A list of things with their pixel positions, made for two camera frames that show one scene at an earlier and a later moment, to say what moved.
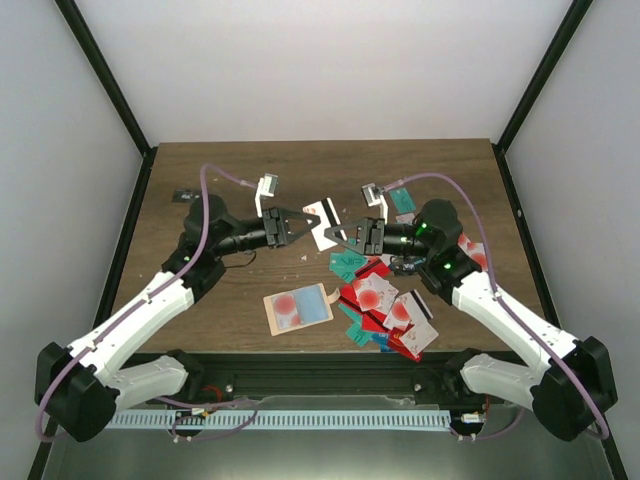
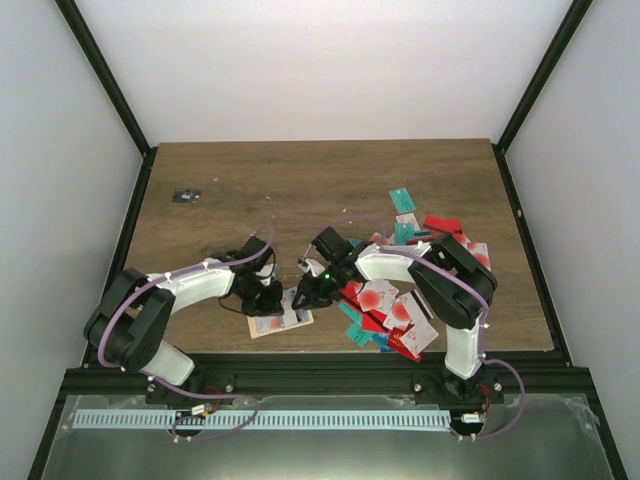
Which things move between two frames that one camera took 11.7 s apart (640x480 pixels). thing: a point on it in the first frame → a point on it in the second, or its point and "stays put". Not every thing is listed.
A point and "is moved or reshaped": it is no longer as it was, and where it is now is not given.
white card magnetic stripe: x=328 y=218 → x=290 y=315
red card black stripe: x=373 y=321 stays put
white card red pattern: x=419 y=336 stays put
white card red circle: x=374 y=293 stays put
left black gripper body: x=268 y=237 → x=258 y=301
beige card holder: x=299 y=308 is moved or reshaped
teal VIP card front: x=346 y=262 → x=356 y=334
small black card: x=185 y=195 stays put
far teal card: x=402 y=199 stays put
